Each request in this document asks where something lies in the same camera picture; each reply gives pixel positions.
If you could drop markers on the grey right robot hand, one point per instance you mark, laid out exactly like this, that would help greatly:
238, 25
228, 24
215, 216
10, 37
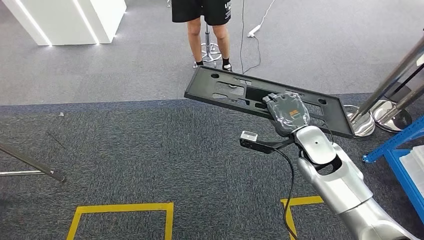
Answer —
286, 112

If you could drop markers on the black plastic frame part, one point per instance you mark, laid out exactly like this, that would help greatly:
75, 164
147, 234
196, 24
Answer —
200, 86

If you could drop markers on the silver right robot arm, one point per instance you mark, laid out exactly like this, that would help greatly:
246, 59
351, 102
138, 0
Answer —
334, 185

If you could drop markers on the white power strip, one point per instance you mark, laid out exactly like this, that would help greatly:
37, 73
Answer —
254, 31

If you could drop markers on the chrome stool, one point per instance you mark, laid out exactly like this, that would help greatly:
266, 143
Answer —
207, 39

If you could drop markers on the person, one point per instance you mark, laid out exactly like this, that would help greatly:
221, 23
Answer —
215, 10

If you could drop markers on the translucent plastic box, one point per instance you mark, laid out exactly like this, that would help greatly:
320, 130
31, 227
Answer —
415, 165

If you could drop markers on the white lit counter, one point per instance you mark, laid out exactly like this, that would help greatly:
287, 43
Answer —
59, 20

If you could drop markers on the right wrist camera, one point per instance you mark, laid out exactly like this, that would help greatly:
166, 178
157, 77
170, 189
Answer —
249, 136

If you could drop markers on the chrome stanchion post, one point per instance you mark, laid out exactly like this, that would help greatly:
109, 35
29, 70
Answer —
397, 122
391, 79

